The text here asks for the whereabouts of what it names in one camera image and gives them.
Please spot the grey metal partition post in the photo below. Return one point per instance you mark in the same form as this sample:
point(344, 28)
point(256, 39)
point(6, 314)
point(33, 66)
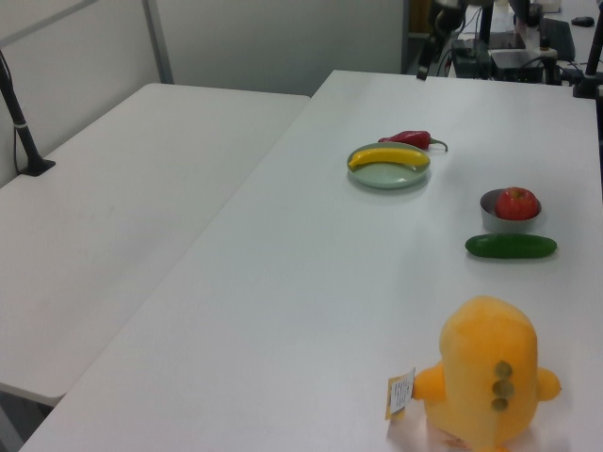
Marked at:
point(158, 42)

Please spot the red chili pepper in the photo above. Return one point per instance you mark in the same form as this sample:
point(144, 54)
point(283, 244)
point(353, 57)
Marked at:
point(414, 137)

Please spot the black clamped camera stand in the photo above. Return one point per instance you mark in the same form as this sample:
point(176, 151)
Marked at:
point(590, 66)

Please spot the black keyboard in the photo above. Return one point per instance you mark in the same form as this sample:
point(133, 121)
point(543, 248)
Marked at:
point(558, 37)

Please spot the black camera stand pole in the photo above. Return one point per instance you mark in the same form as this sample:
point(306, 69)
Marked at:
point(23, 136)

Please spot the yellow cabinet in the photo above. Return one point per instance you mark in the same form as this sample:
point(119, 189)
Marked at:
point(419, 16)

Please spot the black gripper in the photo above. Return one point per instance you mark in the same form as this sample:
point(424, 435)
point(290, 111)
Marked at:
point(444, 26)

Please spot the black computer mouse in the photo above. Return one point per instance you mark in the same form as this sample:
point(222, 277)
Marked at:
point(582, 21)

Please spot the dark green cucumber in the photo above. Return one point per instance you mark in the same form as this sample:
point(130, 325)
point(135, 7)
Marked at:
point(509, 246)

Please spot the yellow plush toy with tag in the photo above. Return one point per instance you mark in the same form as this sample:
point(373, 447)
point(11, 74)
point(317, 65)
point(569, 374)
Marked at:
point(485, 339)

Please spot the black upright pole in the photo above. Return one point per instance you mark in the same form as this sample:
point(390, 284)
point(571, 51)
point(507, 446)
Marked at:
point(486, 21)

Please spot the yellow banana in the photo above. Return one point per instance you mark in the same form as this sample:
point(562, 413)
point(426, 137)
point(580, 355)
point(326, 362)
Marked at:
point(391, 155)

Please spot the white side table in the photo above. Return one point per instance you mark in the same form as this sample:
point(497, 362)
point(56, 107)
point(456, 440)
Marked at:
point(118, 188)

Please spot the pale green plastic plate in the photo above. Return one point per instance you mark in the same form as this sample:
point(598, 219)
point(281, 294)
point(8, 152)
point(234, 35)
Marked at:
point(386, 179)

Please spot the grey metal bowl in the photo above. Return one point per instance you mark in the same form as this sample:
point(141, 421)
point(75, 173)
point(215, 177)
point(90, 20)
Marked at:
point(487, 214)

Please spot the black equipment box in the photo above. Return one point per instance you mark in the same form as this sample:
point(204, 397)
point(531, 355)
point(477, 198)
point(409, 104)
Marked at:
point(513, 63)

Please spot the red apple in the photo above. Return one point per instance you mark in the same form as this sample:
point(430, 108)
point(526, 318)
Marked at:
point(516, 205)

